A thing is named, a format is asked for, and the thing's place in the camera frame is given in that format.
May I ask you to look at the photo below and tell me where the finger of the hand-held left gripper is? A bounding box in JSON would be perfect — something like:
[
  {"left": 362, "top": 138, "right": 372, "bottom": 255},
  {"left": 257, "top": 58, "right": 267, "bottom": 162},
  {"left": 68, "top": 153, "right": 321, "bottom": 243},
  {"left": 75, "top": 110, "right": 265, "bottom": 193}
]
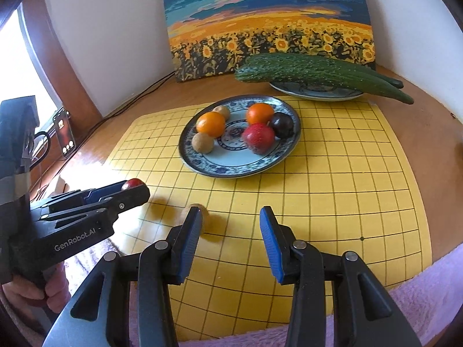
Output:
[
  {"left": 39, "top": 185, "right": 150, "bottom": 225},
  {"left": 40, "top": 182, "right": 128, "bottom": 210}
]

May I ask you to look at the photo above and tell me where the blue and white patterned plate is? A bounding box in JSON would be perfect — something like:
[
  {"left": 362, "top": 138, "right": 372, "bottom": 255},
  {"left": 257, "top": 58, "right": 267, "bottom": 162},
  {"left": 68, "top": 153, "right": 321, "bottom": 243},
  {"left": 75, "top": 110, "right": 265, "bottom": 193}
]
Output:
[{"left": 179, "top": 95, "right": 302, "bottom": 179}]

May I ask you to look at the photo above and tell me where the purple fluffy towel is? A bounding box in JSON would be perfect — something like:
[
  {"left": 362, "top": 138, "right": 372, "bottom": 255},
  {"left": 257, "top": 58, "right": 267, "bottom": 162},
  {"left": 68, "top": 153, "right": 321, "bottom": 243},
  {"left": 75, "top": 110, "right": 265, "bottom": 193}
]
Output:
[{"left": 65, "top": 240, "right": 463, "bottom": 347}]

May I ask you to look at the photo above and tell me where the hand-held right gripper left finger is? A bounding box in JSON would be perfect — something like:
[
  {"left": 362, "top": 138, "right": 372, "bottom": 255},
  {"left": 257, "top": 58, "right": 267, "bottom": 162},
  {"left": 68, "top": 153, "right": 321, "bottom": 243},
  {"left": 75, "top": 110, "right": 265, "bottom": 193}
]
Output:
[{"left": 43, "top": 206, "right": 203, "bottom": 347}]

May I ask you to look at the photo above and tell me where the wooden window frame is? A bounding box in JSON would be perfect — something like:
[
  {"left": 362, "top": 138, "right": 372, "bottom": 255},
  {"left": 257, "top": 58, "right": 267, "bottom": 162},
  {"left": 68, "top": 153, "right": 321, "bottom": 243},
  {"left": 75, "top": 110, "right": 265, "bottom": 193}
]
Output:
[{"left": 17, "top": 0, "right": 104, "bottom": 125}]

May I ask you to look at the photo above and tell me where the black smartphone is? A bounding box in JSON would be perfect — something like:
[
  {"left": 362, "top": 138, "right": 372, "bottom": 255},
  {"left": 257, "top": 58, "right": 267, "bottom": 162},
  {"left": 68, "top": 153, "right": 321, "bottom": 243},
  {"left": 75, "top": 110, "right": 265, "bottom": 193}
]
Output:
[{"left": 52, "top": 106, "right": 78, "bottom": 159}]

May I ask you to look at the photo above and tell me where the yellow grid board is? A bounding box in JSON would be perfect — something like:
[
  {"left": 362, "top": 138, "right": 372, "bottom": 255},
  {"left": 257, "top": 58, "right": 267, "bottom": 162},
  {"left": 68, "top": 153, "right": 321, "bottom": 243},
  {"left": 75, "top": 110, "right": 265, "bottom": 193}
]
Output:
[{"left": 103, "top": 99, "right": 433, "bottom": 343}]

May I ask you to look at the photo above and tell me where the sunflower field painting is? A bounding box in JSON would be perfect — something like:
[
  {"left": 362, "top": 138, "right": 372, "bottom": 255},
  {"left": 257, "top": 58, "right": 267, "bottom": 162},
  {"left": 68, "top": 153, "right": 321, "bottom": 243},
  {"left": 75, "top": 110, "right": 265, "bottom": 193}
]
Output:
[{"left": 161, "top": 0, "right": 377, "bottom": 83}]

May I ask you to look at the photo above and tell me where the person's left hand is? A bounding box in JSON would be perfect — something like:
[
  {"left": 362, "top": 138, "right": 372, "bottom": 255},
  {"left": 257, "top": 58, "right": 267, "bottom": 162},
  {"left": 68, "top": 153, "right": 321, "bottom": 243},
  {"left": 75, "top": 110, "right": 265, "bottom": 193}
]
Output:
[{"left": 1, "top": 260, "right": 72, "bottom": 314}]

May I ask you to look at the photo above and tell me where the white plate under cucumbers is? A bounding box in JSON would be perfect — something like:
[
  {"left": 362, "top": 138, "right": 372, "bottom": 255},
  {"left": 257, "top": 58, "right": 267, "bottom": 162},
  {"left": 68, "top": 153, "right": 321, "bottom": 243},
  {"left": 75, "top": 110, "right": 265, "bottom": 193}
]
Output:
[{"left": 269, "top": 80, "right": 366, "bottom": 102}]

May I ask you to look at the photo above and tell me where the dark purple plum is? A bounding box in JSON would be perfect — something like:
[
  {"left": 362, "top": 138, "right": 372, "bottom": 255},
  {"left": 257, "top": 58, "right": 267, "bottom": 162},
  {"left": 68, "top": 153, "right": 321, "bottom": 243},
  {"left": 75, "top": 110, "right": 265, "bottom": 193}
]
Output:
[{"left": 271, "top": 112, "right": 295, "bottom": 139}]

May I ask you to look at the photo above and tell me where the slim green cucumber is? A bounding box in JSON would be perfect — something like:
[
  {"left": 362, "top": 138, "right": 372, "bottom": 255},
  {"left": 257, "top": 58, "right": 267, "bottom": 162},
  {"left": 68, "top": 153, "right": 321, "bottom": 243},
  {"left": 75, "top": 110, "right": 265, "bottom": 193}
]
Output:
[{"left": 347, "top": 66, "right": 404, "bottom": 89}]

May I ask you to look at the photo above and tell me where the large red apple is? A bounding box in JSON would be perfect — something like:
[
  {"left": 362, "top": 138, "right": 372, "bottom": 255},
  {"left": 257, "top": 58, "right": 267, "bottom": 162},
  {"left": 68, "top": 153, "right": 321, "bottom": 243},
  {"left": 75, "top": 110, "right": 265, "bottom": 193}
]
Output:
[{"left": 241, "top": 123, "right": 277, "bottom": 154}]

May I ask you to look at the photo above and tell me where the black cable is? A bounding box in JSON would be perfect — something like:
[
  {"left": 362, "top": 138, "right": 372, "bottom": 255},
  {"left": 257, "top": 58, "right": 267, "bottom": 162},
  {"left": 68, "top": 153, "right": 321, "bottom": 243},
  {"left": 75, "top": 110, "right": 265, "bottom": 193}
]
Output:
[{"left": 72, "top": 70, "right": 176, "bottom": 141}]

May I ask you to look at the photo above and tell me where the large green cucumber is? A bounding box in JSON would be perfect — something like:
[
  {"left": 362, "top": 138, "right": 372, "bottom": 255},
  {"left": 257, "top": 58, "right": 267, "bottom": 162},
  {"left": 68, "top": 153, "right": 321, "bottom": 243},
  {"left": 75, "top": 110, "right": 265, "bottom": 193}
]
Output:
[{"left": 234, "top": 53, "right": 415, "bottom": 105}]

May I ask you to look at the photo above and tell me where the black mug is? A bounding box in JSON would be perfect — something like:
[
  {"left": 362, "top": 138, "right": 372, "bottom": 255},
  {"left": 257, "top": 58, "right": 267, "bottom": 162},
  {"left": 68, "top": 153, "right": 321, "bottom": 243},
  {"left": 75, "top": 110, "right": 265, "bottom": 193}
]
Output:
[{"left": 31, "top": 132, "right": 52, "bottom": 169}]

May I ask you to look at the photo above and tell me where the orange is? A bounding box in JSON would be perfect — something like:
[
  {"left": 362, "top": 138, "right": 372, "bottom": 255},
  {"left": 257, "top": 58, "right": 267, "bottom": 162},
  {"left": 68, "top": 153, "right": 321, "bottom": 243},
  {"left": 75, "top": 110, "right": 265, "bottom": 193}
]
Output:
[
  {"left": 196, "top": 112, "right": 226, "bottom": 139},
  {"left": 246, "top": 103, "right": 275, "bottom": 126}
]

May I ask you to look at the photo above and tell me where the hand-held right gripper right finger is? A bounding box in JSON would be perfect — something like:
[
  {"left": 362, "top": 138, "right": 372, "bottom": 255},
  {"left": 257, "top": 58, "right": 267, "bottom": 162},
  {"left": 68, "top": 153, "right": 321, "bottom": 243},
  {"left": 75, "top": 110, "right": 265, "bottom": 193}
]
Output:
[{"left": 259, "top": 206, "right": 422, "bottom": 347}]

